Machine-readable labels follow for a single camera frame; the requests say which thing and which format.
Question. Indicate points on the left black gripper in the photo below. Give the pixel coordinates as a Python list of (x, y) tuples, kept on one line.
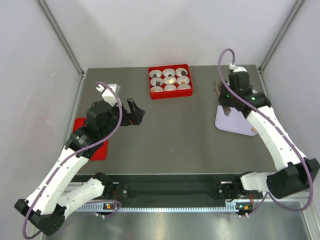
[(129, 118)]

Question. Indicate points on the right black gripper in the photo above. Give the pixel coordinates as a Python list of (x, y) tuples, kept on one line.
[(222, 101)]

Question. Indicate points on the metal tongs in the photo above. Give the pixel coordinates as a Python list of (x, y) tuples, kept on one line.
[(217, 89)]

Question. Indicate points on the red box lid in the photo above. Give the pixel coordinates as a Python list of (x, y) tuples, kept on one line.
[(101, 153)]

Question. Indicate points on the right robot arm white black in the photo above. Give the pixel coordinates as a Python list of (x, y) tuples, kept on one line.
[(293, 168)]

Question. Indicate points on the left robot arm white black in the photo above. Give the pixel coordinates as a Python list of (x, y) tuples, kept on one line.
[(48, 206)]

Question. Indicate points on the red chocolate box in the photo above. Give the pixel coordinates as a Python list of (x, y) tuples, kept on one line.
[(170, 94)]

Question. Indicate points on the lilac plastic tray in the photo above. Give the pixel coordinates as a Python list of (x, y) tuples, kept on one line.
[(234, 123)]

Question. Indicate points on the white paper cup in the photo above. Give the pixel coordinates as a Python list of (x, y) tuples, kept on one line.
[(155, 73), (167, 71), (184, 87), (184, 79), (156, 79), (179, 70), (157, 89), (170, 87), (166, 80)]

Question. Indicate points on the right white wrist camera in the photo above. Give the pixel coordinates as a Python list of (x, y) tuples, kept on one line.
[(233, 68)]

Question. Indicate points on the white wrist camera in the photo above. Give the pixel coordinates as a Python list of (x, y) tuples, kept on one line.
[(107, 94), (233, 68)]

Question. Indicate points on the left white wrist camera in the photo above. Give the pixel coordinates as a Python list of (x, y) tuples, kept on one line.
[(107, 94)]

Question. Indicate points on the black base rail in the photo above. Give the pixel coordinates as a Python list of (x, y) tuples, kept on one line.
[(176, 190)]

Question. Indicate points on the aluminium frame profile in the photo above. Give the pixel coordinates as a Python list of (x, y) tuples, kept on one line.
[(44, 7)]

